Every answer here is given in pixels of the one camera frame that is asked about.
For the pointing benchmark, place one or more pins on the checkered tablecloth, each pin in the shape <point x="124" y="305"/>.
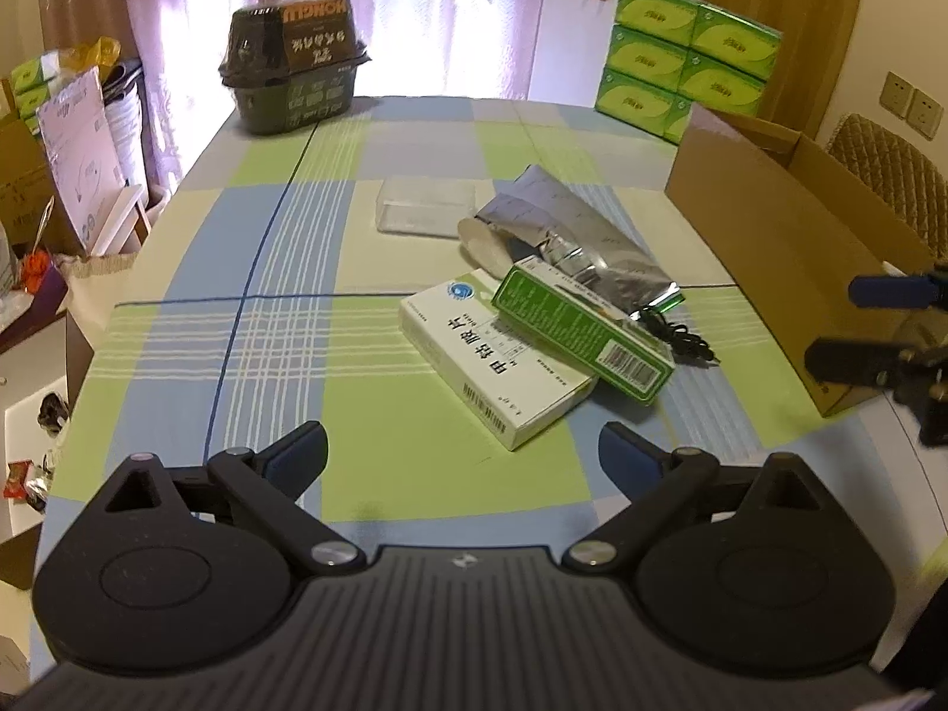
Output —
<point x="266" y="297"/>

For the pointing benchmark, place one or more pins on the purple curtain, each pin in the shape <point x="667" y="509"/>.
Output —
<point x="196" y="53"/>

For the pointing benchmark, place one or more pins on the quilted brown chair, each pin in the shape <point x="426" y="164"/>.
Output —
<point x="896" y="171"/>

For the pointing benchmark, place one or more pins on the double wall socket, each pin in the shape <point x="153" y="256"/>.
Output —
<point x="921" y="112"/>

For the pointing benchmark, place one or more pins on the green medicine box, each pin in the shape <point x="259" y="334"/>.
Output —
<point x="585" y="328"/>

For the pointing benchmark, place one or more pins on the dark green lidded basket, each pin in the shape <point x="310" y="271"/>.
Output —
<point x="292" y="63"/>

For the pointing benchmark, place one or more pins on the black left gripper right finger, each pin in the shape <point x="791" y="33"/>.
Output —
<point x="688" y="510"/>

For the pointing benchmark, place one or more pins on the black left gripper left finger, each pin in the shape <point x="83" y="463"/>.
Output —
<point x="237" y="512"/>

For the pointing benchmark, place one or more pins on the green tissue box stack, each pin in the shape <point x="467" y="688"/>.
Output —
<point x="666" y="56"/>

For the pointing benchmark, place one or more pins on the silver foil pouch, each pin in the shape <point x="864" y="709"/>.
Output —
<point x="574" y="237"/>

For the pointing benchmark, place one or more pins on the brown cardboard box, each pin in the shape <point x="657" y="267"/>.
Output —
<point x="792" y="226"/>

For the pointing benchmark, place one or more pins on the pink printed cardboard sheet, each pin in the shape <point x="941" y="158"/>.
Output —
<point x="99" y="212"/>

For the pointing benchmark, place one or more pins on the beige round disc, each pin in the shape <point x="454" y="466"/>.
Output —
<point x="485" y="246"/>

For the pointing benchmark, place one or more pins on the white medicine box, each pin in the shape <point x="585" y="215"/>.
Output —
<point x="517" y="388"/>

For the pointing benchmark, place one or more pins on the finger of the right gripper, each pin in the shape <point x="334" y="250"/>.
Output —
<point x="892" y="290"/>
<point x="862" y="364"/>

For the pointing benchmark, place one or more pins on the clear plastic lid box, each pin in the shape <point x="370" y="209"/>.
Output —
<point x="424" y="206"/>

